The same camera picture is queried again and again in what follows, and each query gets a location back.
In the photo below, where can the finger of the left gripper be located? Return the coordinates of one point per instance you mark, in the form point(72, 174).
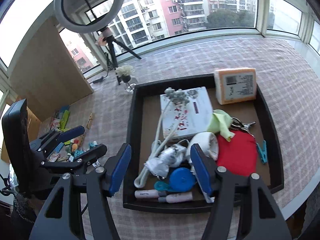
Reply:
point(80, 163)
point(70, 134)

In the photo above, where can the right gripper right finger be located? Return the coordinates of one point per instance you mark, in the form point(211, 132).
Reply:
point(260, 216)

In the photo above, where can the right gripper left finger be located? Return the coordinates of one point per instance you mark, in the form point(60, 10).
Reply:
point(61, 214)

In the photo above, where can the white round device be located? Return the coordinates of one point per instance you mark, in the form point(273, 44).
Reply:
point(208, 143)

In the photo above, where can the orange white tissue pack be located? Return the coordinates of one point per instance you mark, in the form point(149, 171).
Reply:
point(234, 85)

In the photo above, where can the green packet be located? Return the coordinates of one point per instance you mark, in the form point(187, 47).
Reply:
point(64, 119)

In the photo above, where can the wooden clothespin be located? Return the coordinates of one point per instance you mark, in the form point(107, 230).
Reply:
point(90, 121)

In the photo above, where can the red cloth pouch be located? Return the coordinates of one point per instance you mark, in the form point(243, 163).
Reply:
point(238, 156)

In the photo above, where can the blue tape measure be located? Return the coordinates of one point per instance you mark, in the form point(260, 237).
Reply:
point(180, 180)

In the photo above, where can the teal clothespin in tray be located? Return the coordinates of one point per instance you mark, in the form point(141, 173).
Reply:
point(262, 152)

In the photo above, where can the light green cloth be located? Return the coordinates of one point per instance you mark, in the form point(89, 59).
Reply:
point(220, 123)

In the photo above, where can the metal clip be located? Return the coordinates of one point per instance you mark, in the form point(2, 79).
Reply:
point(241, 126)

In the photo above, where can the wooden cabinet panel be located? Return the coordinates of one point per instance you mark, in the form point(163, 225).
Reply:
point(46, 75)

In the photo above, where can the white tissue box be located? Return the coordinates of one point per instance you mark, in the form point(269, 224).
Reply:
point(199, 114)

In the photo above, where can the black tray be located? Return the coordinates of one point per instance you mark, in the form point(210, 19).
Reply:
point(144, 116)

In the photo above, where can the small flower vase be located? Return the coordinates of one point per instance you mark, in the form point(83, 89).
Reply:
point(125, 76)

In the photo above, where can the white artificial berry stem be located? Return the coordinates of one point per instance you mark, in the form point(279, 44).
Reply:
point(159, 161)

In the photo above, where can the pink plaid tablecloth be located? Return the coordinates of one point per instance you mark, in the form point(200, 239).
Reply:
point(289, 86)

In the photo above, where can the ring light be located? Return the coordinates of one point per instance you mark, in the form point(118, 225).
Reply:
point(98, 24)

